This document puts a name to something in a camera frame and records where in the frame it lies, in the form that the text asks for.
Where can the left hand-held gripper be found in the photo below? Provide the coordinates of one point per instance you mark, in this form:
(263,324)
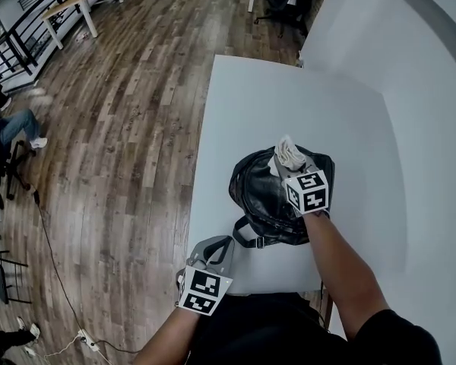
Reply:
(201,285)

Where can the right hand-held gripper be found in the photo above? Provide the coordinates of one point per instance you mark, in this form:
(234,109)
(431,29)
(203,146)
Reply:
(308,192)

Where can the white cloth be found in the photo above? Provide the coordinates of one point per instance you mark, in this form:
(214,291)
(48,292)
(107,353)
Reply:
(289,154)

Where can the black leather backpack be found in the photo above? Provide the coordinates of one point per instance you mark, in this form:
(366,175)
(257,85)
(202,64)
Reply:
(258,200)

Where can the person's left forearm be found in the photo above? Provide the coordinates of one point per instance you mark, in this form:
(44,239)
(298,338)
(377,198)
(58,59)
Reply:
(167,337)

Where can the person's right forearm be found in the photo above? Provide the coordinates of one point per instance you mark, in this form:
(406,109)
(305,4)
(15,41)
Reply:
(342,272)

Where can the person's black shirt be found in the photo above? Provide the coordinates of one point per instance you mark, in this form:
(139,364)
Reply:
(270,333)

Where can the white power strip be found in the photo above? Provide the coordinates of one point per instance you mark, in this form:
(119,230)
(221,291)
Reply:
(88,340)

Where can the black folding chair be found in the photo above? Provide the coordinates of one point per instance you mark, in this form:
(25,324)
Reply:
(0,280)

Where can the black swivel chair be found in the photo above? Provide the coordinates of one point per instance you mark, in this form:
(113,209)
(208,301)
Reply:
(13,165)

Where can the black metal railing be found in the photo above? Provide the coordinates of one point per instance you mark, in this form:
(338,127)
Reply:
(11,40)

